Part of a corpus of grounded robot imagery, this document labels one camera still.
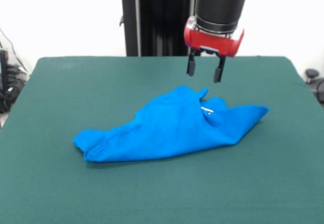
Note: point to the black box with red mark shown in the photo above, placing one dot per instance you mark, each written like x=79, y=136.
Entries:
x=3, y=69

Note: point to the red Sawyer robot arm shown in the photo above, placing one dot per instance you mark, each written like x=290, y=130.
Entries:
x=222, y=4

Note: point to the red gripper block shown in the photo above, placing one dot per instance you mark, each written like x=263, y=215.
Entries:
x=212, y=42

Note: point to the blue shirt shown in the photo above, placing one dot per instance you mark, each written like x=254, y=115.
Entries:
x=164, y=133

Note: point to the grey office chair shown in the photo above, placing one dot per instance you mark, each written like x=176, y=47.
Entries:
x=315, y=82

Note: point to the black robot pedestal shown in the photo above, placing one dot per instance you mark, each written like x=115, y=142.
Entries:
x=152, y=21

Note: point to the dark green table cloth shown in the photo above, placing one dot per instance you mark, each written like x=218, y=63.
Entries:
x=126, y=196

